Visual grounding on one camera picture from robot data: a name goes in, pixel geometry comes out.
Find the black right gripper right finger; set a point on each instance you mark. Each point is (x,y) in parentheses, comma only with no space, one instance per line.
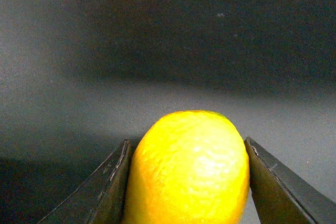
(282,196)

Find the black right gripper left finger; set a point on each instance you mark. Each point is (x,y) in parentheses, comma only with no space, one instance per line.
(100,198)

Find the yellow lemon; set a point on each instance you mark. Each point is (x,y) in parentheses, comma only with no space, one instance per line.
(190,167)

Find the black fruit shelf tray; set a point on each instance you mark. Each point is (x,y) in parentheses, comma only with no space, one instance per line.
(80,76)

